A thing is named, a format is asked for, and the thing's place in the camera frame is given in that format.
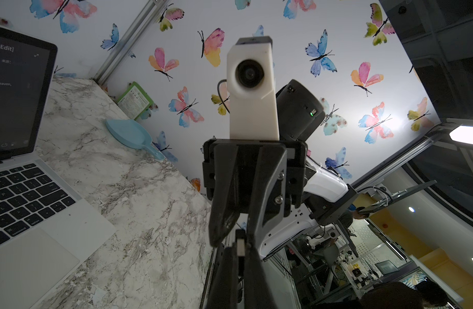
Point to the green framed card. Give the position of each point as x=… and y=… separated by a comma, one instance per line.
x=136, y=103

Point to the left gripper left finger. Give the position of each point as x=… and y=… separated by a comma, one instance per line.
x=223, y=292

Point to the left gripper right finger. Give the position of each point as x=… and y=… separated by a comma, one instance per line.
x=257, y=293

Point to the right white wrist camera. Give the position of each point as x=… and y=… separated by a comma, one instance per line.
x=251, y=84

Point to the silver laptop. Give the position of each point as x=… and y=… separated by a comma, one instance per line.
x=46, y=228

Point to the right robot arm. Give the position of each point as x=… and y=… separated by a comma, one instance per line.
x=315, y=196

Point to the small usb mouse receiver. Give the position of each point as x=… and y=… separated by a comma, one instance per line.
x=240, y=238

